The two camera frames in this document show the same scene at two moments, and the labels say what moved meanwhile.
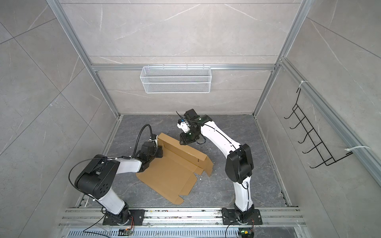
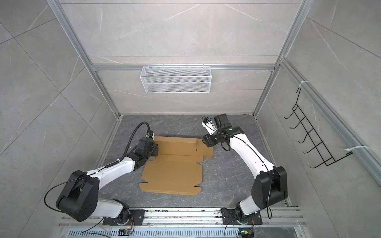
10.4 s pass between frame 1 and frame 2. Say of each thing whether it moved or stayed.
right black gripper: moved
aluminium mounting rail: stayed
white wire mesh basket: stayed
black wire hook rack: stayed
